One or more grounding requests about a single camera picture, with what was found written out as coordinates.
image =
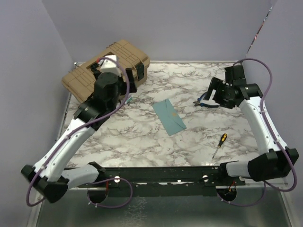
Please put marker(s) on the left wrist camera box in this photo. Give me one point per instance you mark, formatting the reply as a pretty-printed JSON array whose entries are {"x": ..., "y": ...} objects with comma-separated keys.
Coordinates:
[{"x": 107, "y": 66}]

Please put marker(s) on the light blue envelope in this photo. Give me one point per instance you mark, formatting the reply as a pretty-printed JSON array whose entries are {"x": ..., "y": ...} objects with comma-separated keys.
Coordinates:
[{"x": 169, "y": 117}]

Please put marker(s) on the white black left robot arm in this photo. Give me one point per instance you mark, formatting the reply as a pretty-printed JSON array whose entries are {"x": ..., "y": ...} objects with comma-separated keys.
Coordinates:
[{"x": 49, "y": 176}]

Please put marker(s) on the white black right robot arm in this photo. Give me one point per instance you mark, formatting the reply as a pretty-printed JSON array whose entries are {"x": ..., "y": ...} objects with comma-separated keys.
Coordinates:
[{"x": 275, "y": 156}]

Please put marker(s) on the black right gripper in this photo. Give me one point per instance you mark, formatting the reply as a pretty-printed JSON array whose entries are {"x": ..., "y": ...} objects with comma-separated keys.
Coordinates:
[{"x": 217, "y": 83}]

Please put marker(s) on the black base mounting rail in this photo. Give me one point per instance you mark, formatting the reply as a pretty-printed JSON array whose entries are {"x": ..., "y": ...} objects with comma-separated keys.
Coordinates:
[{"x": 159, "y": 181}]

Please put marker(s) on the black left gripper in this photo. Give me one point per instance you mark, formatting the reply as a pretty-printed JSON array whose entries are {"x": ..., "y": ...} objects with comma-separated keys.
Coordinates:
[{"x": 132, "y": 87}]

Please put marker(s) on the green white glue stick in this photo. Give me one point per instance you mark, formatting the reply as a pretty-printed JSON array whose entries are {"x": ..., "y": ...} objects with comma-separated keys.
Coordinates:
[{"x": 130, "y": 98}]

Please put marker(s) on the aluminium frame rail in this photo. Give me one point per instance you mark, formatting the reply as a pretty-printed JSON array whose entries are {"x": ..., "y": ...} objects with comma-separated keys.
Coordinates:
[{"x": 63, "y": 213}]

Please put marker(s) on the yellow black screwdriver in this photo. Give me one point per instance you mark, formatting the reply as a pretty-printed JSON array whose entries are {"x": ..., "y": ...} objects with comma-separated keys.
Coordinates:
[{"x": 222, "y": 140}]

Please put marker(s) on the tan plastic toolbox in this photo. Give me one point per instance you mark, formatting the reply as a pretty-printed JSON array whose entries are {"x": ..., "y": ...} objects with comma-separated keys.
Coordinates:
[{"x": 80, "y": 81}]

